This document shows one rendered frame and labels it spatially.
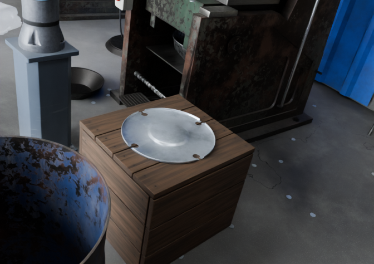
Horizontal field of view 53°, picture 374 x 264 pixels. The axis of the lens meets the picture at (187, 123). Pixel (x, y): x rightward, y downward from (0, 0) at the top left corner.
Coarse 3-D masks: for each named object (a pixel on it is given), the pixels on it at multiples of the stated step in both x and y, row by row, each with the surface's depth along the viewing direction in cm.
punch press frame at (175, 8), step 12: (156, 0) 163; (168, 0) 156; (180, 0) 150; (204, 0) 144; (156, 12) 165; (168, 12) 158; (180, 12) 151; (192, 12) 145; (156, 24) 169; (180, 24) 153
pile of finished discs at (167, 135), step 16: (144, 112) 125; (160, 112) 127; (176, 112) 128; (128, 128) 115; (144, 128) 117; (160, 128) 117; (176, 128) 119; (192, 128) 121; (208, 128) 123; (128, 144) 108; (144, 144) 110; (160, 144) 111; (176, 144) 112; (192, 144) 114; (208, 144) 115; (160, 160) 104; (176, 160) 106; (192, 160) 106
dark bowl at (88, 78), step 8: (72, 72) 206; (80, 72) 207; (88, 72) 207; (96, 72) 206; (72, 80) 206; (80, 80) 206; (88, 80) 206; (96, 80) 204; (104, 80) 199; (72, 88) 201; (80, 88) 202; (88, 88) 204; (96, 88) 200; (72, 96) 187; (80, 96) 188; (88, 96) 194
